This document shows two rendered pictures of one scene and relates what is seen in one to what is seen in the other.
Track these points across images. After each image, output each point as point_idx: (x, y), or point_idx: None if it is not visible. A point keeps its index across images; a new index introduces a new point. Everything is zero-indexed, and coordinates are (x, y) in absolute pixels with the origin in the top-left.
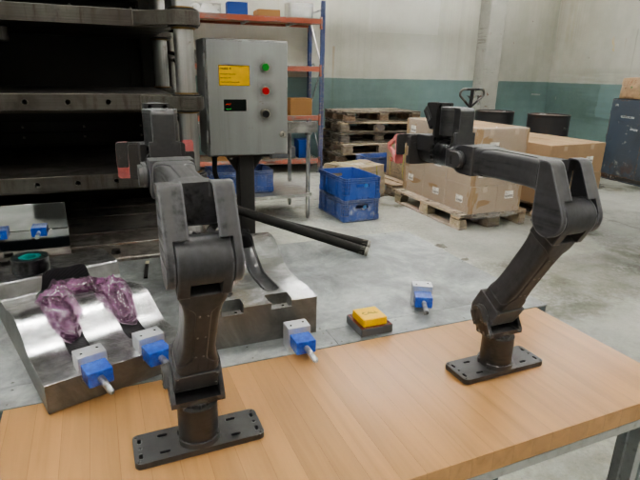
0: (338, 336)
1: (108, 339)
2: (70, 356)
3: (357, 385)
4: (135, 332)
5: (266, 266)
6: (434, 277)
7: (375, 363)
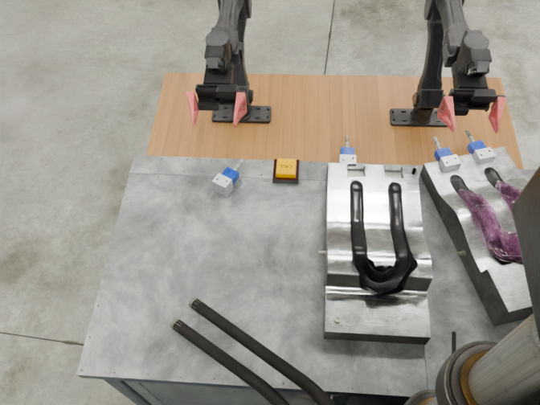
0: (313, 169)
1: (476, 180)
2: (497, 169)
3: (328, 126)
4: (459, 162)
5: (345, 228)
6: (173, 226)
7: (306, 139)
